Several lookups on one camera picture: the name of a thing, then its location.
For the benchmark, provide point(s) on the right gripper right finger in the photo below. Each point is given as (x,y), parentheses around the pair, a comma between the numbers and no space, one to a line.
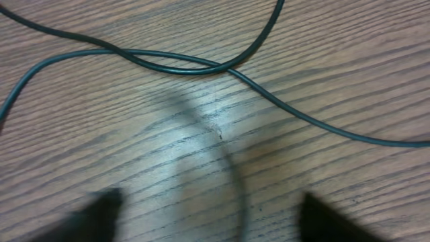
(319,222)

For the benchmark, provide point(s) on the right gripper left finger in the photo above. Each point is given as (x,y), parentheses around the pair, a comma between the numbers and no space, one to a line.
(96,222)

